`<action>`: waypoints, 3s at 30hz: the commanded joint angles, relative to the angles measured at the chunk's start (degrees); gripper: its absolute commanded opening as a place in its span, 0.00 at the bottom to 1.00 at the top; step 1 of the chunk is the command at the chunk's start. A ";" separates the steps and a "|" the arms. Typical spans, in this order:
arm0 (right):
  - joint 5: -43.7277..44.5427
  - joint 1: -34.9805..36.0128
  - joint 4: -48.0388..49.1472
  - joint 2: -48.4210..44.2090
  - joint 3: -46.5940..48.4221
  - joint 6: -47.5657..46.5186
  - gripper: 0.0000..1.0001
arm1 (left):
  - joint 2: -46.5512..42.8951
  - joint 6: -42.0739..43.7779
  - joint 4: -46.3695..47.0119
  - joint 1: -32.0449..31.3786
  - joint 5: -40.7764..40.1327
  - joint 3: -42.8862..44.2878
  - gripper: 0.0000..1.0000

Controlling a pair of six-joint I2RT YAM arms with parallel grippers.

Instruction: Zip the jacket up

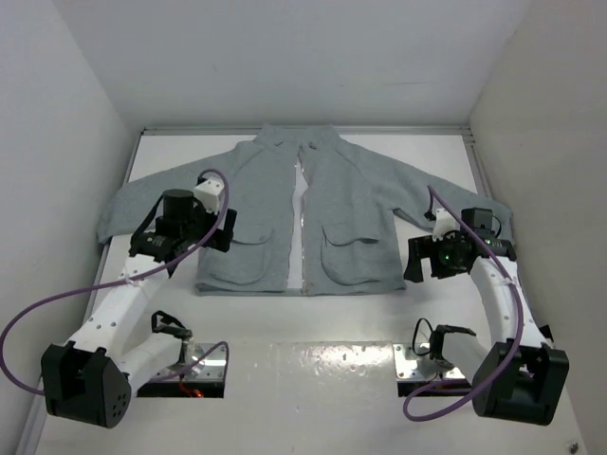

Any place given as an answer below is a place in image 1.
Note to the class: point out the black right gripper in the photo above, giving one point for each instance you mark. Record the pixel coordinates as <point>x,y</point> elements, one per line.
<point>423,247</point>

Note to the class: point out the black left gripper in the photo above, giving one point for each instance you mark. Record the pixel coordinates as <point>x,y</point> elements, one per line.
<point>221,237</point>

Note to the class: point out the grey zip-up jacket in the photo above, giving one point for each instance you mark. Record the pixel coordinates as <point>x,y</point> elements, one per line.
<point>352,199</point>

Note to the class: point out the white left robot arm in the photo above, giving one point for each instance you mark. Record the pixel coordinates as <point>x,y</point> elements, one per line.
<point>92,378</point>

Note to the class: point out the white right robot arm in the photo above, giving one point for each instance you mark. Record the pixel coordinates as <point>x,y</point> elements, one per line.
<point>520,377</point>

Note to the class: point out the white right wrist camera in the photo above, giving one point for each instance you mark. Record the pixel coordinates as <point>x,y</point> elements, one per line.
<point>444,223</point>

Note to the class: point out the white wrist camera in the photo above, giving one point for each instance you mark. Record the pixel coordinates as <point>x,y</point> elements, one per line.
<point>210,191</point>
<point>444,223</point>

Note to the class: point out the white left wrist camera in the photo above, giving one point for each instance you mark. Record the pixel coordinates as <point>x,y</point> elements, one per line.
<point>210,191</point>

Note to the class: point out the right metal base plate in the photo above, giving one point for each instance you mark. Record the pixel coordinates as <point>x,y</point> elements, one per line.
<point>412,368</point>

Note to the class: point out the metal base plate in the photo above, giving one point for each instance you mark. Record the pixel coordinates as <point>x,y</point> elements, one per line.
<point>412,368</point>
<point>204,362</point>

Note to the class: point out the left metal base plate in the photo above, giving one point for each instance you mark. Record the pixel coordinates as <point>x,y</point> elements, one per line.
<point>204,362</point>

